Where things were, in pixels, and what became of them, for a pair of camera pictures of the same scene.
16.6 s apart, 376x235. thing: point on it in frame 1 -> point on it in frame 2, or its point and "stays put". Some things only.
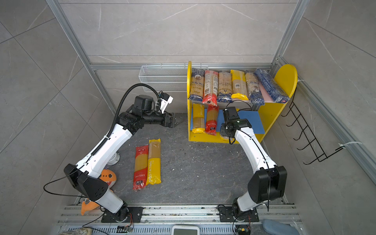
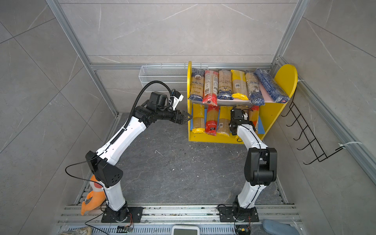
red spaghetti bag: x=141 y=167 -> x=253 y=116
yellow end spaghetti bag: x=239 y=90 stays put
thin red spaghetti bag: x=212 y=119 stays put
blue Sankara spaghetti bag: x=197 y=84 stays put
